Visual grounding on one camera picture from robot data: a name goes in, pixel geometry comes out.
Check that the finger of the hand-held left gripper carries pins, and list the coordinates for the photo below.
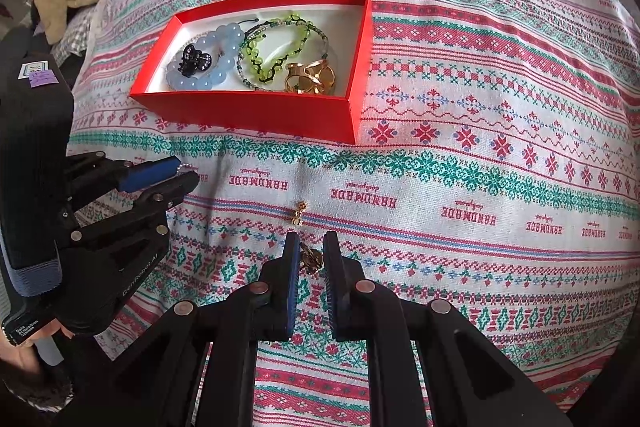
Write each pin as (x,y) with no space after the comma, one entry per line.
(150,174)
(171,191)

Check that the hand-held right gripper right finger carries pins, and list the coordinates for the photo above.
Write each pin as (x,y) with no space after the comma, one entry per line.
(332,293)

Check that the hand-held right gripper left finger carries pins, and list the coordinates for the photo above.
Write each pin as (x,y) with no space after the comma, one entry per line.
(290,289)

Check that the small gold earring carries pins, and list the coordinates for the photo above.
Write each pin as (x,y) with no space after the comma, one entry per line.
(298,211)
(310,260)

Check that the red cardboard box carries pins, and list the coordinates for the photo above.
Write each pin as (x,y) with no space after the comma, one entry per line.
(250,113)

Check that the black hair claw clip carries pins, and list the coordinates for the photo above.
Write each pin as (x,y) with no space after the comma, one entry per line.
(193,59)

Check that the gold hair clip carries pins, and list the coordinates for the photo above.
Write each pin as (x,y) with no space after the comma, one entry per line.
(300,82)

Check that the person's left hand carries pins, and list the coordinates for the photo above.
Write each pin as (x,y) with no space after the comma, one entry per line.
(17,359)

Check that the checked cloth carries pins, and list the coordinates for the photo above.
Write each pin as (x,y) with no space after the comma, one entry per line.
(75,38)

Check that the patterned tablecloth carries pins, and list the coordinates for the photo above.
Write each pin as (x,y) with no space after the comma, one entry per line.
(450,157)

